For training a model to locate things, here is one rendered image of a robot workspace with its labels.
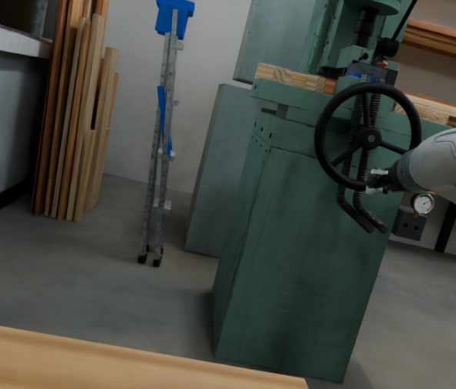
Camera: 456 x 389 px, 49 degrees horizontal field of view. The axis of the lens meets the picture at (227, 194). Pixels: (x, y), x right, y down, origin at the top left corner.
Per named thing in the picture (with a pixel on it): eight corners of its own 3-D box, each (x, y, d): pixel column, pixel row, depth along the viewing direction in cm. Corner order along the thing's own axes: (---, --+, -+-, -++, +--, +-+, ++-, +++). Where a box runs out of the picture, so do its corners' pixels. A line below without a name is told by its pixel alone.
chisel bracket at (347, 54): (345, 72, 159) (352, 44, 157) (333, 72, 173) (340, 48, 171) (366, 77, 160) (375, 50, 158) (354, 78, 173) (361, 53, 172)
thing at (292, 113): (285, 119, 150) (288, 106, 149) (275, 115, 170) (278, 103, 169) (410, 150, 153) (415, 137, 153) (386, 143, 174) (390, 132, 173)
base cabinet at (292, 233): (212, 358, 164) (268, 146, 151) (210, 289, 221) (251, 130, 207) (343, 384, 168) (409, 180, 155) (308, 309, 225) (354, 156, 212)
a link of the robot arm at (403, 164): (411, 138, 97) (397, 145, 103) (403, 184, 96) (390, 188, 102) (455, 150, 98) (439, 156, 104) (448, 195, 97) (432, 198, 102)
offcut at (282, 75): (277, 82, 154) (281, 69, 153) (289, 85, 152) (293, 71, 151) (271, 80, 151) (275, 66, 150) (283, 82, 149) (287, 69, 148)
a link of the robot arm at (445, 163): (393, 171, 96) (447, 214, 96) (437, 154, 80) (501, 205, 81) (423, 128, 98) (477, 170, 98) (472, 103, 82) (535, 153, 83)
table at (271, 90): (258, 97, 139) (263, 76, 138) (248, 96, 169) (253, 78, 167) (462, 150, 144) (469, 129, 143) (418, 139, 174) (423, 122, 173)
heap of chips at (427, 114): (421, 118, 152) (425, 106, 152) (403, 116, 166) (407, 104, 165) (449, 126, 153) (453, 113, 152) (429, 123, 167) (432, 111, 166)
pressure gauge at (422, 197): (409, 217, 151) (417, 191, 149) (403, 214, 155) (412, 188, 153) (428, 221, 152) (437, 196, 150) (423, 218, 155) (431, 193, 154)
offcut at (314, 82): (322, 93, 152) (325, 79, 151) (314, 90, 149) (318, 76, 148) (312, 91, 154) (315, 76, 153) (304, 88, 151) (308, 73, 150)
